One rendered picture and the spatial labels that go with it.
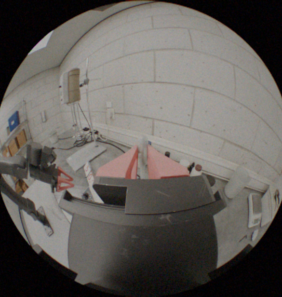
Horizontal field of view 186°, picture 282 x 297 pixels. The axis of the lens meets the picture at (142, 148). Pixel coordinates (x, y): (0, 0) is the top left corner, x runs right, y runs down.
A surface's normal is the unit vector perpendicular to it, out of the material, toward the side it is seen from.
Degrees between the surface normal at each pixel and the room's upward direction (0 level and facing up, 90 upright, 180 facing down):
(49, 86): 90
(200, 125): 90
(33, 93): 90
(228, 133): 90
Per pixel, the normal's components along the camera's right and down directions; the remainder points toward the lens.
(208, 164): -0.52, 0.47
